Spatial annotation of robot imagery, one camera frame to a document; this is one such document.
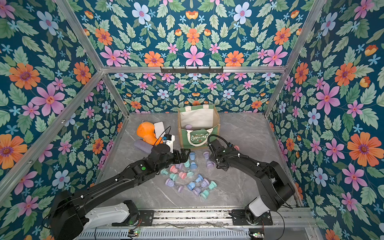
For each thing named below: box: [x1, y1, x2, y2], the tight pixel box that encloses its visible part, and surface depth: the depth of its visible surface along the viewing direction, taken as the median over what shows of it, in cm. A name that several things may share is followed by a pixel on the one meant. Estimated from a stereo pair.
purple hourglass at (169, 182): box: [165, 178, 175, 187], surface depth 84 cm
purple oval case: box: [134, 139, 154, 154], surface depth 100 cm
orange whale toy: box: [136, 121, 164, 146], surface depth 103 cm
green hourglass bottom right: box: [200, 180, 218, 199], surface depth 83 cm
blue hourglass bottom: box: [187, 181, 196, 191], surface depth 83 cm
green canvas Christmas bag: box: [177, 104, 220, 149], surface depth 96 cm
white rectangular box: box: [154, 121, 166, 139], surface depth 107 cm
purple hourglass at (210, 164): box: [206, 160, 217, 169], surface depth 92 cm
